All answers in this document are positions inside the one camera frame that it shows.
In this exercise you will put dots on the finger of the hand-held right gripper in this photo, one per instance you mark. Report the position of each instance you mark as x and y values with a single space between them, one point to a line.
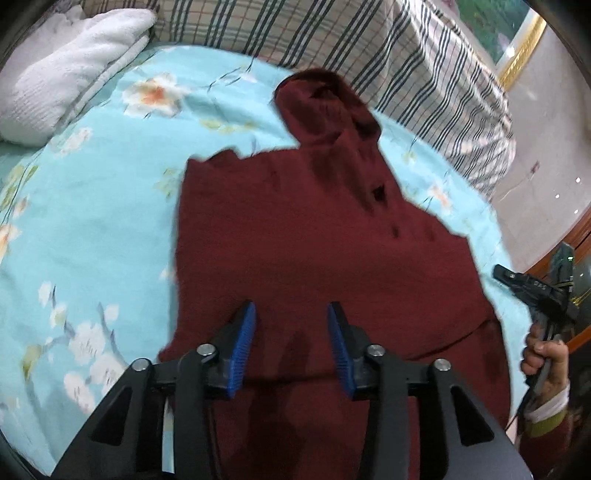
521 280

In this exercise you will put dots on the person's right hand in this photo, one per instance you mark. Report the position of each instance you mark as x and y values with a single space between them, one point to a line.
551 360

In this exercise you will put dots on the gold framed picture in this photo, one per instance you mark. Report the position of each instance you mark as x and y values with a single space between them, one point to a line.
494 32

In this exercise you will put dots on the light blue floral bedsheet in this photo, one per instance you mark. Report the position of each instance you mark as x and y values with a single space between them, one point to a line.
115 207

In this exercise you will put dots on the maroon knit sweater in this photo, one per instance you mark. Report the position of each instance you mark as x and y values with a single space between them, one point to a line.
300 230

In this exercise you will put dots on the person's right forearm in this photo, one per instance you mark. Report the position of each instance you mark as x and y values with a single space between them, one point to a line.
558 438

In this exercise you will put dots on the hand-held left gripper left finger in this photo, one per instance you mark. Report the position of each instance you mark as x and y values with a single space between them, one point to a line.
241 350

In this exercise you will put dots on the plaid quilt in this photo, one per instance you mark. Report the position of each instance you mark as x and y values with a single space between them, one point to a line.
369 55

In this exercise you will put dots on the white folded towel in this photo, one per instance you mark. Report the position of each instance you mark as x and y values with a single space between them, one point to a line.
60 78

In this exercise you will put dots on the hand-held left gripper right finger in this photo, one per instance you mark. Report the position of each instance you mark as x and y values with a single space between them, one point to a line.
341 353

